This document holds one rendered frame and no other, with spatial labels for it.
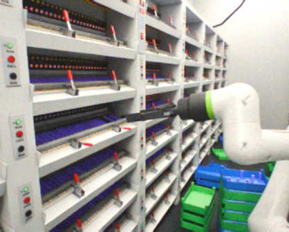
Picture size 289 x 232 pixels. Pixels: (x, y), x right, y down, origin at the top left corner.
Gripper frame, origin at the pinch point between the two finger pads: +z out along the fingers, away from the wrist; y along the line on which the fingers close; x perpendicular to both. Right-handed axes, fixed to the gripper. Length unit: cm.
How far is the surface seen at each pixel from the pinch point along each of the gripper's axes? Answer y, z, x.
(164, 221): 74, 40, -96
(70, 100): -15.4, 16.9, 10.0
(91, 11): 20, 28, 53
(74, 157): -15.2, 21.6, -10.5
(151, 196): 57, 36, -64
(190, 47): 170, 22, 49
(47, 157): -25.0, 22.9, -7.3
